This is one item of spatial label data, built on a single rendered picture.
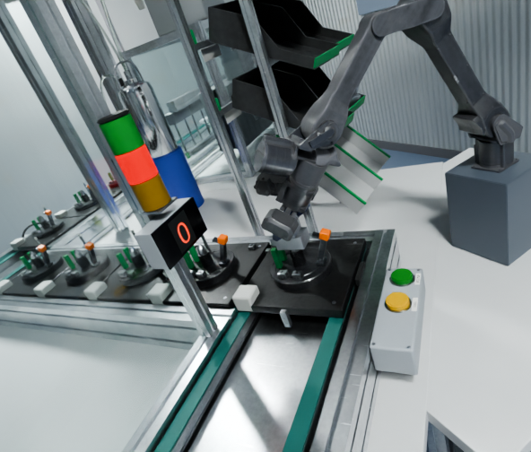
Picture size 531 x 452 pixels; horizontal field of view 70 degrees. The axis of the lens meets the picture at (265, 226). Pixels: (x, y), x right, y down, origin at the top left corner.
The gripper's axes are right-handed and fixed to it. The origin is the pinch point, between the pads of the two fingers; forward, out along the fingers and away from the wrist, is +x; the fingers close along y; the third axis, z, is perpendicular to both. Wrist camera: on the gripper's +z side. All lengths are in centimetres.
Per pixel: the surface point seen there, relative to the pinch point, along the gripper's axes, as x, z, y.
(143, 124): 33, 71, -55
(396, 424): 5.0, -31.9, 25.8
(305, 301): 7.2, -11.3, 10.2
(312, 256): 6.6, -8.9, -2.1
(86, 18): 16, 121, -81
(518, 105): 8, -93, -240
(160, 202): -8.0, 18.0, 20.1
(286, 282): 8.6, -6.4, 6.8
